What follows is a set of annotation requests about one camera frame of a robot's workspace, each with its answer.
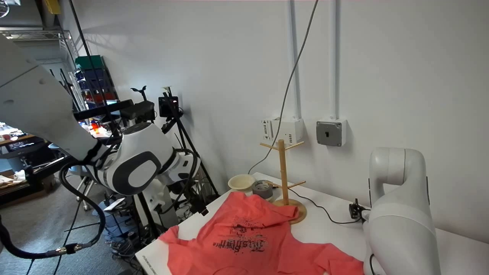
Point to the red shirt with black print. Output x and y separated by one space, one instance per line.
253 223

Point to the plain white wall box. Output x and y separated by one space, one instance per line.
291 131

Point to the cluttered wooden workbench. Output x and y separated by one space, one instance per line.
19 168

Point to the cream plastic bowl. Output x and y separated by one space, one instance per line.
240 182

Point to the green storage bin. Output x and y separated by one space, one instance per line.
90 61

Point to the black camera on tripod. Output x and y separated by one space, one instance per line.
168 105

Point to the white wall conduit pipe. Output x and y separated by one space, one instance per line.
295 61
336 61

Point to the white wall box with print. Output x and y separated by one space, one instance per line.
269 131

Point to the wooden mug tree stand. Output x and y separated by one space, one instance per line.
281 162

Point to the grey wall junction box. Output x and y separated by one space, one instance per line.
330 133

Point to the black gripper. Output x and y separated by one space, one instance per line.
192 196

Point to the small black camera device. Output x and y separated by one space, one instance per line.
357 209

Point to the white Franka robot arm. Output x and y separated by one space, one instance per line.
142 153

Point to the idle white robot arm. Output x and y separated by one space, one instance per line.
402 219

